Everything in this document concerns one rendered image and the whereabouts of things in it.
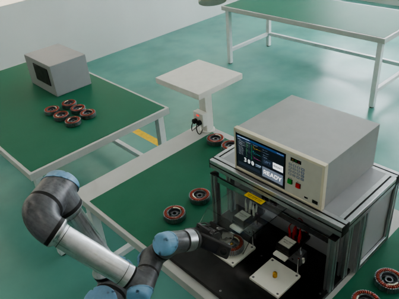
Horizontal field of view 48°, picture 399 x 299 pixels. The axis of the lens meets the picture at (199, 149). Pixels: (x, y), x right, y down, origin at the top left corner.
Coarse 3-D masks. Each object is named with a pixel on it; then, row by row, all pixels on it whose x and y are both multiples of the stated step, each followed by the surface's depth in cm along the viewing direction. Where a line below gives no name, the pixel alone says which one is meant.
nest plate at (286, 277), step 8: (264, 264) 192; (272, 264) 191; (280, 264) 191; (256, 272) 188; (264, 272) 188; (272, 272) 187; (280, 272) 187; (288, 272) 187; (256, 280) 185; (264, 280) 184; (272, 280) 184; (280, 280) 184; (288, 280) 183; (296, 280) 184; (264, 288) 181; (272, 288) 181; (280, 288) 180; (288, 288) 181; (280, 296) 178
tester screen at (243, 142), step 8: (240, 136) 184; (240, 144) 186; (248, 144) 182; (256, 144) 179; (240, 152) 188; (248, 152) 185; (256, 152) 181; (264, 152) 177; (272, 152) 174; (240, 160) 191; (256, 160) 183; (272, 160) 176; (280, 160) 172; (248, 168) 189; (256, 168) 185; (272, 168) 178
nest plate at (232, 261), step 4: (248, 244) 202; (248, 248) 200; (252, 248) 200; (244, 252) 198; (248, 252) 198; (232, 256) 197; (236, 256) 196; (240, 256) 196; (244, 256) 196; (224, 260) 196; (228, 260) 195; (232, 260) 195; (236, 260) 194; (240, 260) 195; (232, 264) 193; (236, 264) 194
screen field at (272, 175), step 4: (264, 168) 181; (264, 172) 182; (268, 172) 181; (272, 172) 179; (264, 176) 184; (268, 176) 182; (272, 176) 180; (276, 176) 178; (280, 176) 176; (272, 180) 181; (276, 180) 179; (280, 180) 177; (280, 184) 178
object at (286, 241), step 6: (282, 240) 183; (288, 240) 183; (294, 240) 183; (300, 240) 186; (306, 240) 187; (276, 246) 184; (282, 246) 181; (288, 246) 180; (294, 246) 181; (300, 246) 185; (276, 252) 184; (282, 252) 182; (288, 252) 180; (294, 252) 183; (300, 252) 189; (282, 258) 181; (288, 258) 181
